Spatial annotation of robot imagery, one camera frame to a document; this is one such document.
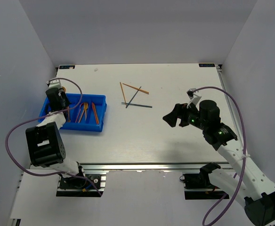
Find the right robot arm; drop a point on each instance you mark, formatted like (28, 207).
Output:
(254, 191)

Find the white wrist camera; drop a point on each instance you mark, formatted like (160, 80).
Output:
(54, 84)
(194, 96)

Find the blue chopstick horizontal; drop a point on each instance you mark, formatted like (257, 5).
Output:
(138, 105)

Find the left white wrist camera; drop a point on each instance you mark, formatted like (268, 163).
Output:
(54, 84)

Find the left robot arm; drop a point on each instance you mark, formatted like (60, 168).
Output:
(45, 145)

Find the blue plastic divided bin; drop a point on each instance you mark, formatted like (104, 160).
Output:
(95, 117)

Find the orange chopstick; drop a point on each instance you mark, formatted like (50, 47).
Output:
(138, 89)
(123, 94)

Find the orange chopstick left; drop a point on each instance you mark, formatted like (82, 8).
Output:
(123, 94)

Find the yellow-orange plastic knife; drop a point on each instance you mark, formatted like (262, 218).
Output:
(96, 114)

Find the orange chopstick top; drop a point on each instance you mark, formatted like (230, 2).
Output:
(138, 89)

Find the red-orange plastic knife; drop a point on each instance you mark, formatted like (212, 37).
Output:
(94, 110)

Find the yellow-orange plastic fork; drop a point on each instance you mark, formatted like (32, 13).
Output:
(83, 114)

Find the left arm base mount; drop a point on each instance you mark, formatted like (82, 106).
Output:
(75, 187)

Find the right black corner label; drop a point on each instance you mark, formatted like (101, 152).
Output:
(206, 65)

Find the black corner label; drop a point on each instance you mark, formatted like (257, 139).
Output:
(66, 67)
(206, 65)

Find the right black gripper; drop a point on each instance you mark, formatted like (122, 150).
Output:
(180, 111)

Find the left black corner label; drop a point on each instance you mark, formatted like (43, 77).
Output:
(66, 67)

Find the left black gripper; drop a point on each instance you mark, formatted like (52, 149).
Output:
(62, 93)

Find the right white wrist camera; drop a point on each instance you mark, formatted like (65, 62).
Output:
(194, 96)

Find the blue chopstick diagonal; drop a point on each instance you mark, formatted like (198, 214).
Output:
(131, 99)

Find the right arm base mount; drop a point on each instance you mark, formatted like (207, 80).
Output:
(197, 186)

